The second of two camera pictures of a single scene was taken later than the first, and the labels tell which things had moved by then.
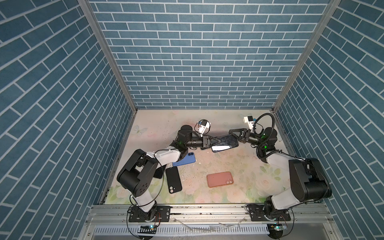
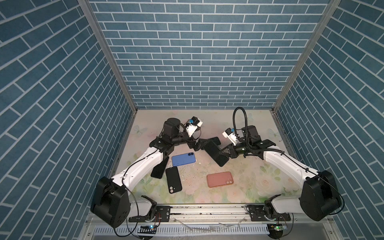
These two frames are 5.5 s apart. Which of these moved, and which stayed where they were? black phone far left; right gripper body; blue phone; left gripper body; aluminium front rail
Moved: right gripper body
Stayed: aluminium front rail; blue phone; black phone far left; left gripper body
